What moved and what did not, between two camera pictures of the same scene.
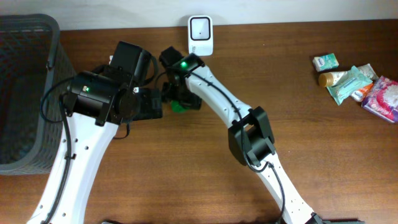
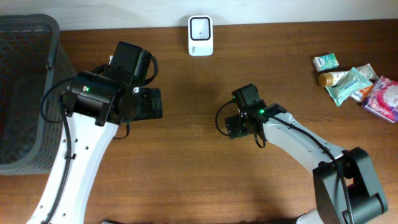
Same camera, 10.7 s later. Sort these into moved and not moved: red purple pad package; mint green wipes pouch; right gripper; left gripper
Moved: right gripper
Not moved: red purple pad package; mint green wipes pouch; left gripper
